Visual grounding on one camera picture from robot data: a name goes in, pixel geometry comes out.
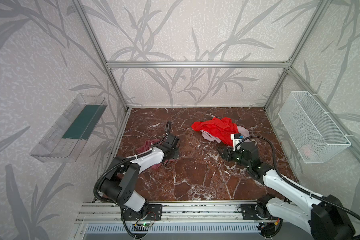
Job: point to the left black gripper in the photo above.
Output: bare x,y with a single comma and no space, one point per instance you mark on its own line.
174,147

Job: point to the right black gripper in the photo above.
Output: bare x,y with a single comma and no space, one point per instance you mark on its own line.
230,153

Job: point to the dark pink ribbed cloth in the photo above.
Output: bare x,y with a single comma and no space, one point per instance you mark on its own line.
148,144

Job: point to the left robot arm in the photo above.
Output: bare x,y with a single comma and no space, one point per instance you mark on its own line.
117,184

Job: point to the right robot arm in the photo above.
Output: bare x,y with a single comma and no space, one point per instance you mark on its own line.
323,217

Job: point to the red cloth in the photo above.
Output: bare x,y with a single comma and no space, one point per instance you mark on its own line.
216,123

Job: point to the light pink cloth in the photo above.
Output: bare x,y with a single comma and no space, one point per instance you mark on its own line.
219,135

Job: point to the pink item in basket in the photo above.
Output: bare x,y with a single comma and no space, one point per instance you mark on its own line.
308,151

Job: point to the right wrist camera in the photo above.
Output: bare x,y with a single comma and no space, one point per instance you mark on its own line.
237,140

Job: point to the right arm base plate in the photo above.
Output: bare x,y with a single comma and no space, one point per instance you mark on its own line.
256,212

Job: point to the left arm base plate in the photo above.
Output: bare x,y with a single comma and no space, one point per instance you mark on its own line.
150,212

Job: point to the white wire mesh basket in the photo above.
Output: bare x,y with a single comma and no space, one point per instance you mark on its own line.
309,124

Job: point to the aluminium cage frame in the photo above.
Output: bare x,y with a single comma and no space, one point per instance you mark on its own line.
287,66

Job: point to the aluminium front rail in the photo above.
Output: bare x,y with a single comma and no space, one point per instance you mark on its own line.
173,212

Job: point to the clear plastic wall bin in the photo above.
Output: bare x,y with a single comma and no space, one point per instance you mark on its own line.
67,137

